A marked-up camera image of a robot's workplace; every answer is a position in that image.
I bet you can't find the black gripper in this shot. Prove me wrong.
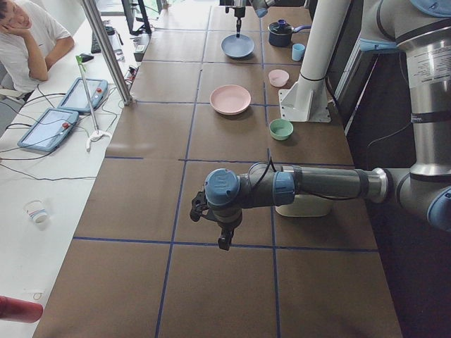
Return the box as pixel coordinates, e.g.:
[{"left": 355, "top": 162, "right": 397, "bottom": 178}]
[
  {"left": 233, "top": 6, "right": 245, "bottom": 21},
  {"left": 212, "top": 209, "right": 242, "bottom": 251}
]

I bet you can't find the pink plate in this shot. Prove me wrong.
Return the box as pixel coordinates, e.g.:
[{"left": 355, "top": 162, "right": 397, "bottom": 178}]
[{"left": 210, "top": 84, "right": 251, "bottom": 115}]

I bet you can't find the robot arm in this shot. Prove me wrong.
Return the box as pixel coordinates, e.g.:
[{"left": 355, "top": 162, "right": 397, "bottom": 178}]
[
  {"left": 190, "top": 1, "right": 450, "bottom": 250},
  {"left": 208, "top": 1, "right": 275, "bottom": 251}
]

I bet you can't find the blue plate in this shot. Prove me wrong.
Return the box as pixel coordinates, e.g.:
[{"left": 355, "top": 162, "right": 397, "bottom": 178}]
[{"left": 221, "top": 35, "right": 254, "bottom": 58}]

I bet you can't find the glass pot lid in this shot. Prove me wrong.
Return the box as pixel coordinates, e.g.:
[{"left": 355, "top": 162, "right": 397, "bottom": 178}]
[{"left": 268, "top": 19, "right": 292, "bottom": 35}]

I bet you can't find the dark blue pot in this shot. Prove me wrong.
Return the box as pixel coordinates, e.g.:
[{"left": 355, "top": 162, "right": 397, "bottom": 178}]
[{"left": 268, "top": 19, "right": 311, "bottom": 47}]

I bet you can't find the light blue cup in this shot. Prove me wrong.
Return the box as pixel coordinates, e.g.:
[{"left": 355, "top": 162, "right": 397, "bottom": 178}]
[{"left": 291, "top": 43, "right": 306, "bottom": 61}]

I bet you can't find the pink bowl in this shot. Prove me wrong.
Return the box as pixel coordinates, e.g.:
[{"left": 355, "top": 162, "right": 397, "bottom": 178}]
[{"left": 268, "top": 69, "right": 290, "bottom": 87}]

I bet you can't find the cream toaster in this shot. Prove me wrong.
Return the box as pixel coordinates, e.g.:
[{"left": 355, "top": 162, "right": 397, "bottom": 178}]
[{"left": 276, "top": 194, "right": 334, "bottom": 218}]

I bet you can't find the green bowl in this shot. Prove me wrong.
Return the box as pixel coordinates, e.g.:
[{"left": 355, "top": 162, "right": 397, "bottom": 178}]
[{"left": 268, "top": 118, "right": 294, "bottom": 141}]

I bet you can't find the water bottle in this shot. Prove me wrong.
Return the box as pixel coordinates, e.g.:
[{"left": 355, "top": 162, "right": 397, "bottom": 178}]
[{"left": 105, "top": 25, "right": 123, "bottom": 54}]

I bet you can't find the black keyboard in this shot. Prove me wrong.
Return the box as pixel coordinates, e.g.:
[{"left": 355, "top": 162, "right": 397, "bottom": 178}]
[{"left": 91, "top": 33, "right": 101, "bottom": 54}]

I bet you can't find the white grabber stick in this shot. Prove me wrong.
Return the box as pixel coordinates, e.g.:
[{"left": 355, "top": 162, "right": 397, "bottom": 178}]
[{"left": 75, "top": 56, "right": 112, "bottom": 152}]

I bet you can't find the far blue teach pendant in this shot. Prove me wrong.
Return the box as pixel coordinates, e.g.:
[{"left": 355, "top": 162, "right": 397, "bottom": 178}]
[{"left": 58, "top": 77, "right": 109, "bottom": 115}]

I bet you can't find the blue teach pendant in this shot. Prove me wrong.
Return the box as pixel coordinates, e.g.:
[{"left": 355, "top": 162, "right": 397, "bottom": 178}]
[
  {"left": 58, "top": 77, "right": 109, "bottom": 115},
  {"left": 17, "top": 108, "right": 79, "bottom": 153}
]

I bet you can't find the seated person in white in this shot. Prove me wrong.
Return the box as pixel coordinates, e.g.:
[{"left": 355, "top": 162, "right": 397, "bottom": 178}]
[{"left": 1, "top": 1, "right": 75, "bottom": 94}]

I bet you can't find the near blue teach pendant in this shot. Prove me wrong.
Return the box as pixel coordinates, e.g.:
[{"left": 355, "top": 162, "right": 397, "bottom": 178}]
[{"left": 17, "top": 108, "right": 79, "bottom": 153}]

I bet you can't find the red cylinder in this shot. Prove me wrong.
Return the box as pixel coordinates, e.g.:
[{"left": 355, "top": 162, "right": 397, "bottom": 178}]
[{"left": 1, "top": 296, "right": 43, "bottom": 323}]

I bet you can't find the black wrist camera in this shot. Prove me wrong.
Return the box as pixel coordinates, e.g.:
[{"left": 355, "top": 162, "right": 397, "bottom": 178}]
[{"left": 190, "top": 190, "right": 210, "bottom": 222}]

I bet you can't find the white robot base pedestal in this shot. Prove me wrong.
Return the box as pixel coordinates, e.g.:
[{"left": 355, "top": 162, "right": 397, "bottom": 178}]
[{"left": 279, "top": 0, "right": 351, "bottom": 123}]

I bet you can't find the aluminium frame post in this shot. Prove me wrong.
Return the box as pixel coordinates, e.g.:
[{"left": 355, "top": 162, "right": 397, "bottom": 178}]
[{"left": 80, "top": 0, "right": 132, "bottom": 106}]

